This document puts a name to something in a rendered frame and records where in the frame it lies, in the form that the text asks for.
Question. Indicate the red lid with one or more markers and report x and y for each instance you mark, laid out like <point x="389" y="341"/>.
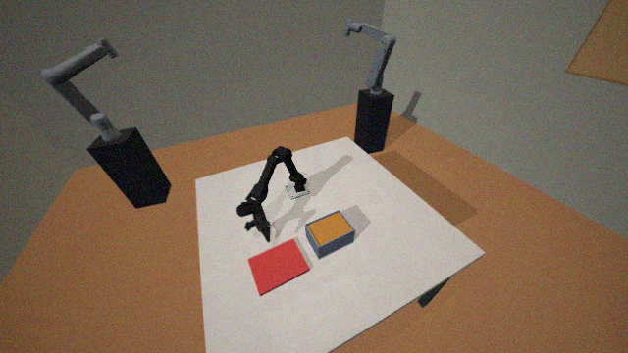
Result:
<point x="277" y="266"/>

